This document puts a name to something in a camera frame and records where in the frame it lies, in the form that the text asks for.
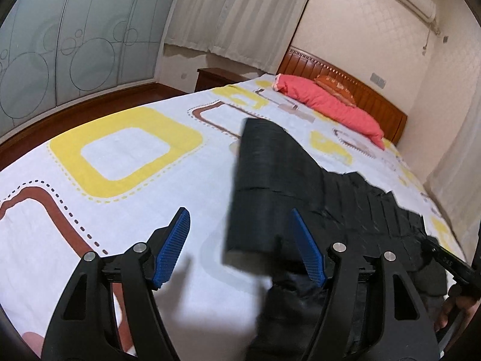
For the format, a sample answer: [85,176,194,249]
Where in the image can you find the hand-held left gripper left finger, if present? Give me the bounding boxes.
[41,207,191,361]

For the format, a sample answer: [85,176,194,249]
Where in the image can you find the frosted glass wardrobe doors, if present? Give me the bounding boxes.
[0,0,186,138]

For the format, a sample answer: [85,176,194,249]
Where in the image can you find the white window curtain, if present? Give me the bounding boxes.
[164,0,320,76]

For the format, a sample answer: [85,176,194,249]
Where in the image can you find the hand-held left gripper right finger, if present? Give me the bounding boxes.
[289,208,440,361]

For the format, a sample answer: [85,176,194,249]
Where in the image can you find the bed with printed sheet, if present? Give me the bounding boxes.
[0,71,467,361]

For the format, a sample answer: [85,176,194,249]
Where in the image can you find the black puffer jacket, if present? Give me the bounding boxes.
[220,117,452,361]

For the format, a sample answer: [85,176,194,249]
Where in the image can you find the person's right hand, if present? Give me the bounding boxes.
[434,295,476,332]

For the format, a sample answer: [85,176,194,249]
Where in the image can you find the wooden nightstand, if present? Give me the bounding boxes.
[194,68,250,93]

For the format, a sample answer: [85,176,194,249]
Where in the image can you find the orange patterned pillow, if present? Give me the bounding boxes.
[314,74,357,106]

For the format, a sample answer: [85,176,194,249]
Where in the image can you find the wooden headboard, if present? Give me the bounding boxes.
[275,46,408,145]

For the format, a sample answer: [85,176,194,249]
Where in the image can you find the pink quilt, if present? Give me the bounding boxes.
[272,74,385,150]

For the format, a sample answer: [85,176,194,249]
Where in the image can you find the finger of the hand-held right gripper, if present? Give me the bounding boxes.
[420,236,481,298]

